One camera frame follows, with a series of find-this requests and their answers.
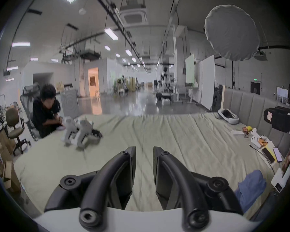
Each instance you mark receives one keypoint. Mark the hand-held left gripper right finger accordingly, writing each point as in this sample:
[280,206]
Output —
[183,180]

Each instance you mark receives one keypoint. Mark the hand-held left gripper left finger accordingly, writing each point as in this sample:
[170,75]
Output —
[104,177]

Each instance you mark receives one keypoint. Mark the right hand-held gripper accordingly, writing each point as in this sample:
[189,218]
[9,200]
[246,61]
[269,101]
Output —
[279,119]

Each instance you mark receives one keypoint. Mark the white hand controller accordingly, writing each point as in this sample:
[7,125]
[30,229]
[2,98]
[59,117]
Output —
[257,139]

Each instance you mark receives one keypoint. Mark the small yellow object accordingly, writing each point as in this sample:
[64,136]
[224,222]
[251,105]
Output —
[248,129]

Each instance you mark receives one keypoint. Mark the phone with pale screen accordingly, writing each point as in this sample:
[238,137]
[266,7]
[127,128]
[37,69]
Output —
[278,154]

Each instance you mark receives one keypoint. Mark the grey padded headboard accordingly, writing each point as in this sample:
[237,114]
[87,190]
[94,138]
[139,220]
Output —
[246,105]

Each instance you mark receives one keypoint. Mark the black phone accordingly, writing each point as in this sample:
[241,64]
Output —
[268,155]

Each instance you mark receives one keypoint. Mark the spare white hand-held gripper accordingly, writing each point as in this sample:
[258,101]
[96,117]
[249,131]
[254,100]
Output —
[69,129]
[87,134]

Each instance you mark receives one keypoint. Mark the bed with pale green sheet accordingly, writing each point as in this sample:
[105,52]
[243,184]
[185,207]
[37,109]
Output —
[174,134]

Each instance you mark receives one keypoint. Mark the white headset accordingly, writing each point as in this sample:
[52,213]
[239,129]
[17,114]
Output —
[228,116]

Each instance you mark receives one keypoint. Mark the dark blue garment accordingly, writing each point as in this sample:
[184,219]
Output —
[252,187]

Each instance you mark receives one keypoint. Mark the white washing machine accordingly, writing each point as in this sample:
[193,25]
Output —
[70,103]

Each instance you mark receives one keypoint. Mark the person's legs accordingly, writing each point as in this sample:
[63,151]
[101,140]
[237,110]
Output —
[264,206]

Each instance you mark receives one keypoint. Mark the white humanoid robot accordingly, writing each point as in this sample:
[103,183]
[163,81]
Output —
[164,86]

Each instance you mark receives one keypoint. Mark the pile of cardboard cartons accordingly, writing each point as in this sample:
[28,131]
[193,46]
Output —
[7,168]

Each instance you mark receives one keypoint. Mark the round white softbox lamp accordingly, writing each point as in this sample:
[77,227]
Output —
[232,32]

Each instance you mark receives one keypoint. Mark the brown office chair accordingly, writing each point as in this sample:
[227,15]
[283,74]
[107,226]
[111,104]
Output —
[13,127]

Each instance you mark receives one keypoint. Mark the grey mesh office chair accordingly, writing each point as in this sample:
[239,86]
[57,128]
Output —
[29,98]

